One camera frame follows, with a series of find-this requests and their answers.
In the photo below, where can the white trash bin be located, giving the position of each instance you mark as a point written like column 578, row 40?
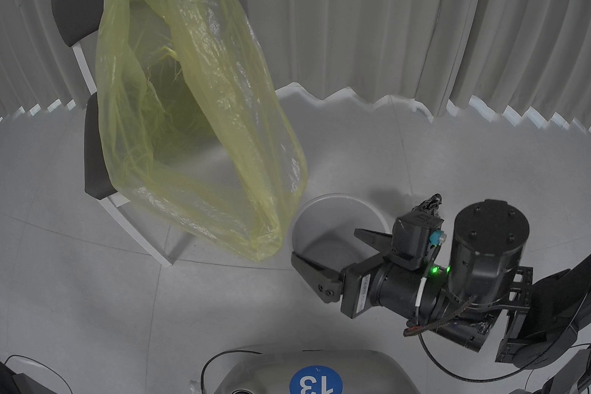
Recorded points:
column 318, row 221

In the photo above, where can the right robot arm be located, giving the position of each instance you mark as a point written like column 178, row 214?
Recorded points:
column 489, row 244

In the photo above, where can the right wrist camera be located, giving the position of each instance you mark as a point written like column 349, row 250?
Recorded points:
column 413, row 235

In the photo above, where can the crumpled black plastic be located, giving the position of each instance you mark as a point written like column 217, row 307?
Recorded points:
column 431, row 203

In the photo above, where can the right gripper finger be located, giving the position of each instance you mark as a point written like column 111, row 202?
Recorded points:
column 318, row 279
column 376, row 240

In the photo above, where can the dark grey white-legged chair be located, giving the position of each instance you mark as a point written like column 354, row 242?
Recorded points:
column 76, row 4

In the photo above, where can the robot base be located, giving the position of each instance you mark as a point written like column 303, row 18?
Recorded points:
column 295, row 371

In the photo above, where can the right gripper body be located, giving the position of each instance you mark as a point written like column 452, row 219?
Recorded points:
column 397, row 290

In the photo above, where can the white curtain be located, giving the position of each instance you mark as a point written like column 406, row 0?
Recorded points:
column 531, row 13
column 351, row 4

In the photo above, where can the yellow plastic bag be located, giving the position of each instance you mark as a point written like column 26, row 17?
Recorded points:
column 207, row 106

